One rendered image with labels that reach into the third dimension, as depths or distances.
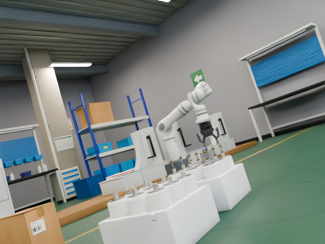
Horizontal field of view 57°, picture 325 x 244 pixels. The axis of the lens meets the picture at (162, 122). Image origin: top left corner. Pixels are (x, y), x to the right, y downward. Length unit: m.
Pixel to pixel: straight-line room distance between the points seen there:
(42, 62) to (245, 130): 5.53
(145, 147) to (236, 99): 3.86
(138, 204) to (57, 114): 7.11
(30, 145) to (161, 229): 6.59
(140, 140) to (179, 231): 3.13
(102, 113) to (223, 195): 5.77
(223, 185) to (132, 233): 0.59
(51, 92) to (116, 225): 7.26
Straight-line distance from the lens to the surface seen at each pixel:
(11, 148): 7.52
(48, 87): 8.48
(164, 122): 2.28
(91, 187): 6.20
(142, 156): 4.26
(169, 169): 2.31
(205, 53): 8.09
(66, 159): 8.10
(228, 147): 5.56
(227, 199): 1.68
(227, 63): 7.72
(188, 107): 2.19
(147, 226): 1.27
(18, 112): 10.44
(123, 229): 1.36
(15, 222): 2.17
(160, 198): 1.25
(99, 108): 7.20
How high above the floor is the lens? 0.39
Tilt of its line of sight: 6 degrees up
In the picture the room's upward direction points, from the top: 17 degrees counter-clockwise
